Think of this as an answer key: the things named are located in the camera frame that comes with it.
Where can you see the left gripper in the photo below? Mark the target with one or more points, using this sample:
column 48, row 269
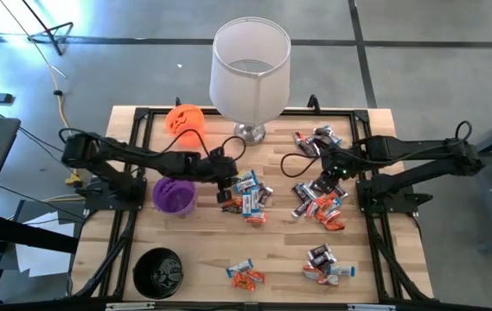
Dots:
column 219, row 169

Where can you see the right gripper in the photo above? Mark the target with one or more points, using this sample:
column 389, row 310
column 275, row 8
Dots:
column 343, row 163

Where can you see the orange candy pack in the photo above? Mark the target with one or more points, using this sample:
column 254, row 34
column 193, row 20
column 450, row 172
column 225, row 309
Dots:
column 335, row 225
column 256, row 276
column 243, row 283
column 330, row 214
column 324, row 202
column 237, row 201

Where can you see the orange white candy bar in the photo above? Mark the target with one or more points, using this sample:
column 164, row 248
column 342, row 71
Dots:
column 311, row 272
column 328, row 280
column 255, row 219
column 312, row 209

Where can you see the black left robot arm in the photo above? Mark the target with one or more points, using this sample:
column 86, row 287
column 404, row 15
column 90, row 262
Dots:
column 183, row 166

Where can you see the purple plastic bucket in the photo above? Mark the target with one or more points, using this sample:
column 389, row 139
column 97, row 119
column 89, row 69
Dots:
column 174, row 198

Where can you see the orange pumpkin bucket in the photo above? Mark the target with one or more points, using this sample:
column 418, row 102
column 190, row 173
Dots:
column 180, row 121

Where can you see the black plastic bucket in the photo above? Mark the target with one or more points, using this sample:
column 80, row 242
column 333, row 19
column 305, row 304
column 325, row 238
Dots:
column 159, row 274

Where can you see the white shade silver table lamp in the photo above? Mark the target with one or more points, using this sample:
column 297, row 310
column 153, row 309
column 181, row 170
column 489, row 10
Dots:
column 250, row 95

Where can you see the white paper sheets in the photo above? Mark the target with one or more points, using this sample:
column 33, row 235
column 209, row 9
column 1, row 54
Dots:
column 42, row 263

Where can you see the small grey rod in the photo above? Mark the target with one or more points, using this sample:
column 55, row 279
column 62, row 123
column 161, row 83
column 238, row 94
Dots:
column 59, row 71

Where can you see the black crossbar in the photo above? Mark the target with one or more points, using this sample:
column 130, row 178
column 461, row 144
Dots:
column 21, row 235

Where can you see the black metal stand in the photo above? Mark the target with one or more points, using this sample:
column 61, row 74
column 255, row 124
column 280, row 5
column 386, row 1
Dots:
column 41, row 27

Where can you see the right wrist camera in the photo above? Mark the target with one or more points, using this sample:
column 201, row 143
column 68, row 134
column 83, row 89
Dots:
column 329, row 155

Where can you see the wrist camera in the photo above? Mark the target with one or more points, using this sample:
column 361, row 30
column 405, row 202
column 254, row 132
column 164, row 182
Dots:
column 329, row 155
column 219, row 153

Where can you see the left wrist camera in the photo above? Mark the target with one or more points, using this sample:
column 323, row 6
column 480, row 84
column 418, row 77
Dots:
column 219, row 153

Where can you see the black aluminium table frame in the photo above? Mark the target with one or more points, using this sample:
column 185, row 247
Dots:
column 336, row 113

